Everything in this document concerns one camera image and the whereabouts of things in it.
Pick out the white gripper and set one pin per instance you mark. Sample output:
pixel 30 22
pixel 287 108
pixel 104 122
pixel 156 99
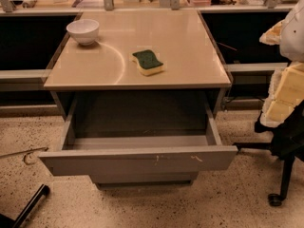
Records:
pixel 294 37

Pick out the grey top drawer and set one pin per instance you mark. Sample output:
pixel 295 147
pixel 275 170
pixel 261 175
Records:
pixel 139 133

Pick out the black office chair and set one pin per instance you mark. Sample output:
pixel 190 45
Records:
pixel 287 144

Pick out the green and yellow sponge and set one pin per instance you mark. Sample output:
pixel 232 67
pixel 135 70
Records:
pixel 147 62

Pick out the white ceramic bowl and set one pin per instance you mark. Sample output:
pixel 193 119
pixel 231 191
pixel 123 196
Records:
pixel 83 31

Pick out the black chair leg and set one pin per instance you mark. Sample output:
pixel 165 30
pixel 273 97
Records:
pixel 6 222

